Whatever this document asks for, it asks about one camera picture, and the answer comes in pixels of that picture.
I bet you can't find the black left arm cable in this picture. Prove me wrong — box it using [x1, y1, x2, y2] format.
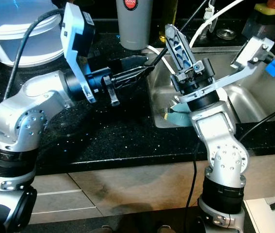
[5, 10, 64, 100]

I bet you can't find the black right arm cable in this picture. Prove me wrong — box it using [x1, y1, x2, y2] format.
[183, 101, 275, 221]

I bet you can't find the blue tag on cable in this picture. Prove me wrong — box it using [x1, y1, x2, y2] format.
[264, 59, 275, 77]

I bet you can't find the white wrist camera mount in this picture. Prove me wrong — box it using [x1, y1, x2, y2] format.
[61, 2, 97, 103]
[178, 38, 275, 105]

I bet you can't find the beige lower kitchen cabinet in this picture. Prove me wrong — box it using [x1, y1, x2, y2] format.
[0, 155, 275, 224]

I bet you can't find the light blue plastic dish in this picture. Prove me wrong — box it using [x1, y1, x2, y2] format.
[162, 103, 195, 128]

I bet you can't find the stainless steel sink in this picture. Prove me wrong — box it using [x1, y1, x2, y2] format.
[147, 46, 275, 129]

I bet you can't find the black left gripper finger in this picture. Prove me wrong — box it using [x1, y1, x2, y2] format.
[111, 67, 155, 87]
[118, 55, 151, 71]

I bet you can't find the yellow sponge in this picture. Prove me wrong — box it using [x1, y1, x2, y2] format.
[254, 2, 275, 16]

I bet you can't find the black sponge holder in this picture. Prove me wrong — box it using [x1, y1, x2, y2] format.
[242, 12, 275, 42]

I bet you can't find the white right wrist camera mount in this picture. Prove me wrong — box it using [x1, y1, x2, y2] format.
[178, 38, 275, 105]

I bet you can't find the white round lidded container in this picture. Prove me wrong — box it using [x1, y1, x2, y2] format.
[0, 0, 67, 67]

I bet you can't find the thin black cable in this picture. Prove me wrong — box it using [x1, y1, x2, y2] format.
[149, 2, 211, 66]

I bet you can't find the yellow oil bottle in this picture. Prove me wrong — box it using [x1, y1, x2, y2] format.
[159, 0, 179, 43]

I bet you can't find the white panel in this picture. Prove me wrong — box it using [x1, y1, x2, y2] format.
[244, 194, 275, 233]

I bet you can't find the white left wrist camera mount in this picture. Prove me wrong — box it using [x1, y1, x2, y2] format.
[61, 2, 97, 103]

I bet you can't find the grey tumbler with red label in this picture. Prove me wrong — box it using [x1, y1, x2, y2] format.
[115, 0, 152, 50]

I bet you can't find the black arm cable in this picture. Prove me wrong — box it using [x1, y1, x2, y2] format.
[5, 10, 64, 100]
[183, 101, 275, 221]

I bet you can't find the white cable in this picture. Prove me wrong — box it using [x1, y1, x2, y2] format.
[188, 0, 247, 47]

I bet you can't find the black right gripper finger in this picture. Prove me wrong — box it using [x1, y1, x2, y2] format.
[164, 23, 195, 73]

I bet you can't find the round metal sink strainer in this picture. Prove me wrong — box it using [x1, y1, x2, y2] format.
[216, 28, 237, 40]

